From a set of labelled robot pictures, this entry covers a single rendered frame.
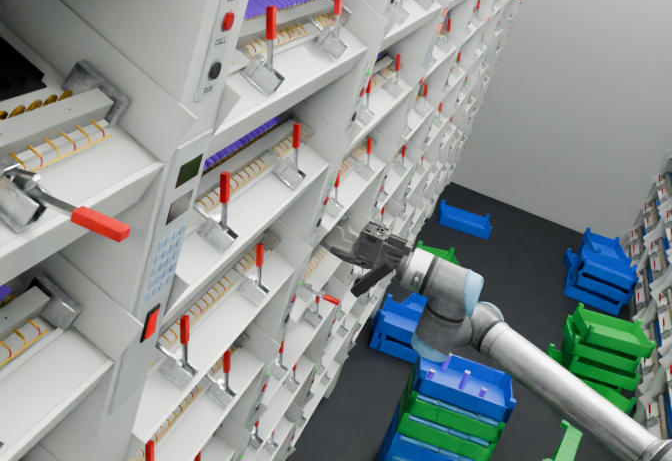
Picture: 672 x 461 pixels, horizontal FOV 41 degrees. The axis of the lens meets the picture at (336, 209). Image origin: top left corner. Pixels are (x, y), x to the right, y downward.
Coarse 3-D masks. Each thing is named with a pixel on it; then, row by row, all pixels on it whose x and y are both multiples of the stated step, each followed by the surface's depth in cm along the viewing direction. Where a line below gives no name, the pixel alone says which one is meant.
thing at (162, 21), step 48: (96, 0) 70; (144, 0) 69; (192, 0) 68; (240, 0) 75; (144, 48) 70; (192, 48) 69; (192, 96) 73; (144, 192) 74; (96, 240) 77; (144, 240) 76; (144, 384) 92; (48, 432) 85; (96, 432) 84
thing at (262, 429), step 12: (312, 348) 237; (300, 360) 235; (312, 360) 238; (300, 372) 232; (288, 384) 223; (300, 384) 228; (276, 396) 218; (288, 396) 221; (276, 408) 215; (264, 420) 208; (276, 420) 211; (252, 432) 199; (264, 432) 205; (252, 444) 198; (252, 456) 197
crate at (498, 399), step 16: (416, 368) 280; (432, 368) 285; (448, 368) 288; (464, 368) 287; (480, 368) 286; (416, 384) 269; (432, 384) 268; (448, 384) 279; (480, 384) 285; (496, 384) 287; (448, 400) 269; (464, 400) 269; (480, 400) 268; (496, 400) 279; (512, 400) 267; (496, 416) 269
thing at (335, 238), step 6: (336, 228) 192; (330, 234) 193; (336, 234) 192; (342, 234) 192; (324, 240) 193; (330, 240) 193; (336, 240) 193; (342, 240) 192; (324, 246) 193; (330, 246) 193; (336, 246) 193; (342, 246) 193; (348, 246) 192; (348, 252) 192
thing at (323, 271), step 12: (348, 216) 221; (360, 216) 222; (360, 228) 223; (324, 264) 200; (336, 264) 204; (312, 276) 193; (324, 276) 196; (300, 300) 183; (300, 312) 179; (288, 324) 167
